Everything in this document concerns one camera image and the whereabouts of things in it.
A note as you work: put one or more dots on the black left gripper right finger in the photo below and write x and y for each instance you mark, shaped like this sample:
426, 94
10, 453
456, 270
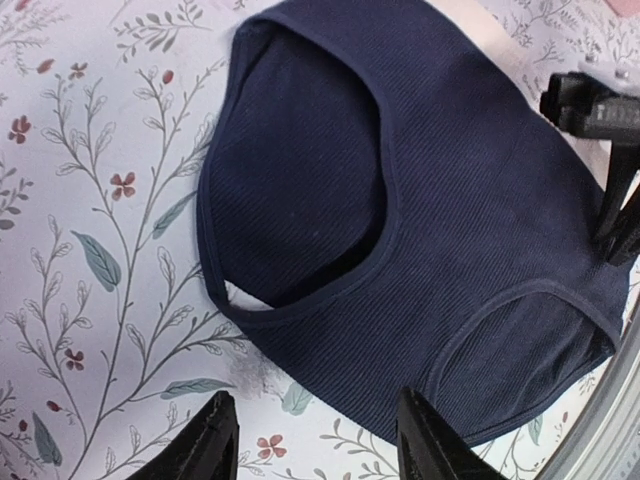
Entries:
429, 449

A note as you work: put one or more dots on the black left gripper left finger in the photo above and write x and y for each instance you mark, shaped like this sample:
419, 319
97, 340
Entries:
206, 449

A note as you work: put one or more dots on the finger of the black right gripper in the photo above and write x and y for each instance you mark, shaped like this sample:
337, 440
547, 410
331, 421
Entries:
585, 108

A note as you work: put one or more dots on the navy underwear with cream waistband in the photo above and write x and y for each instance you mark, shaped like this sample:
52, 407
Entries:
380, 207

